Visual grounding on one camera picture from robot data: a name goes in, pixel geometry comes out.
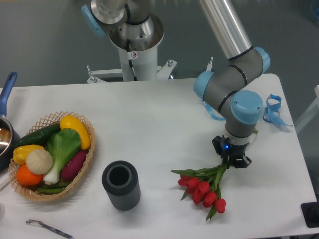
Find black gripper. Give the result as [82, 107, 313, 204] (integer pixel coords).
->
[212, 136, 252, 168]

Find red tulip bouquet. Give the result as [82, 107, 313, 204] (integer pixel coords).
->
[170, 128, 259, 222]

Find dark grey ribbed vase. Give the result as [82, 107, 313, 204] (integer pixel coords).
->
[102, 160, 141, 211]

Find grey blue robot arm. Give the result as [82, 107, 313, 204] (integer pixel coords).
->
[81, 0, 270, 168]

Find light blue ribbon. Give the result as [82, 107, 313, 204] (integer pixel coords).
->
[199, 94, 293, 126]

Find black device at edge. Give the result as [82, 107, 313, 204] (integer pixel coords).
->
[301, 202, 319, 228]

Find purple sweet potato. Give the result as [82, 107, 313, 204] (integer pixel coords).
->
[61, 150, 86, 182]

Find green bok choy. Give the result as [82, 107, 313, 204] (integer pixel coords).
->
[43, 128, 81, 185]

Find green pea pods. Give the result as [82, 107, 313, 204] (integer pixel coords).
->
[36, 183, 69, 195]

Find green cucumber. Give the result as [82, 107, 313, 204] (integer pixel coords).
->
[16, 123, 61, 147]

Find orange fruit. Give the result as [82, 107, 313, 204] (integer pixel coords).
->
[16, 165, 43, 186]

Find yellow bell pepper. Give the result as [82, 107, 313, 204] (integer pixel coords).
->
[13, 144, 44, 165]

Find white frame at right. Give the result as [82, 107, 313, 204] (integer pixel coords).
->
[295, 85, 319, 134]

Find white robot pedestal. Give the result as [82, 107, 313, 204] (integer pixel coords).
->
[87, 45, 177, 84]

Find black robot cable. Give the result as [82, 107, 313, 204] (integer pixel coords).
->
[126, 39, 138, 82]

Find blue handled saucepan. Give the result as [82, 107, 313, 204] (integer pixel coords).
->
[0, 72, 20, 170]

